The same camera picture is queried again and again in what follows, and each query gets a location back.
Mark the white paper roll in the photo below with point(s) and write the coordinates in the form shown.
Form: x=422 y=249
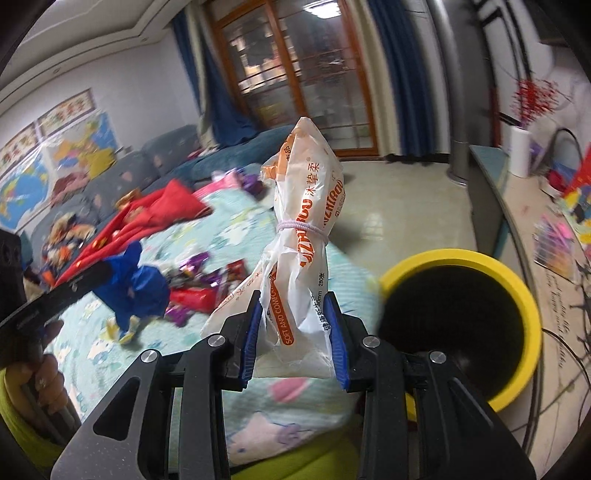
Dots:
x=519 y=152

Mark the yellow rimmed black bowl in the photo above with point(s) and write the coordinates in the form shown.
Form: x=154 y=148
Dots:
x=508 y=286

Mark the beige curtain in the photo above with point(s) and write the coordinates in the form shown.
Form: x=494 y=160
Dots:
x=376 y=92
x=201 y=78

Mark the low television cabinet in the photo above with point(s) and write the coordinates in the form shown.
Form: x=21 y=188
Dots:
x=517 y=221

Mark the pink cloth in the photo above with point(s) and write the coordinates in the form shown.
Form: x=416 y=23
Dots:
x=219 y=182

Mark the purple foil wrapper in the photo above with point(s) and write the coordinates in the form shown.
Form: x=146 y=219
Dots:
x=251 y=184
x=176 y=314
x=194 y=262

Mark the red cloth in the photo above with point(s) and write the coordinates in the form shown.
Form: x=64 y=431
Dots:
x=161 y=207

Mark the grey tower air conditioner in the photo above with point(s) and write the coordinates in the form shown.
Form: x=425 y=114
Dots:
x=450 y=92

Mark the pile of colourful papers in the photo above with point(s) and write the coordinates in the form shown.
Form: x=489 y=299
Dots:
x=558 y=244

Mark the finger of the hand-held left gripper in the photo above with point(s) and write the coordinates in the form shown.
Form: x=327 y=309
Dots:
x=83 y=288

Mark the blue curtain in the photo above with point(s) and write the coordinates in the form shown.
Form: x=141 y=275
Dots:
x=221 y=101
x=406 y=78

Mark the small red wrapper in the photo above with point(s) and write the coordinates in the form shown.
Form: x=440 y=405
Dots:
x=235 y=271

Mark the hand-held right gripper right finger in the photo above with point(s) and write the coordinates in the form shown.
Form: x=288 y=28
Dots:
x=334 y=341

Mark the blue foil wrapper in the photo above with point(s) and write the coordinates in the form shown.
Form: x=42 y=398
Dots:
x=138 y=286

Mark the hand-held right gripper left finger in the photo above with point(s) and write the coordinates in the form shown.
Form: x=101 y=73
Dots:
x=249 y=337

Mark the grey-blue sofa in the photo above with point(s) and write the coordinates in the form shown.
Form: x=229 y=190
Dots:
x=115 y=175

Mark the colourful strip wall poster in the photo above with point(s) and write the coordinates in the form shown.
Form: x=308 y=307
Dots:
x=18 y=150
x=64 y=110

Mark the person's left forearm green sleeve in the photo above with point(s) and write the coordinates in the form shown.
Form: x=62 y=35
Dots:
x=18 y=424

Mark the world map wall poster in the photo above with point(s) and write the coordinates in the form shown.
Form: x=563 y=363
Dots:
x=27 y=194

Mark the teal cartoon printed blanket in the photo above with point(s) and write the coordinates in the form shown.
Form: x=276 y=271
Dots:
x=286 y=424

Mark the white plastic bag orange print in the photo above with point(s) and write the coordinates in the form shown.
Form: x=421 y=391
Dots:
x=300 y=207

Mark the wooden glass door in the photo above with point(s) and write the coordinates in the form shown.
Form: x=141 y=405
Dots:
x=300 y=60

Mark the person's green clothing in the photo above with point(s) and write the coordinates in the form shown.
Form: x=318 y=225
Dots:
x=295 y=466

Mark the red flower branches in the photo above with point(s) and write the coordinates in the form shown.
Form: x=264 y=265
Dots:
x=535 y=101

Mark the person's left hand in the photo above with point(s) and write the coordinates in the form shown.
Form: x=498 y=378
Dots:
x=46 y=383

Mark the pile of colourful toys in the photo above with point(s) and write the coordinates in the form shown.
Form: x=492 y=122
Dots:
x=67 y=244

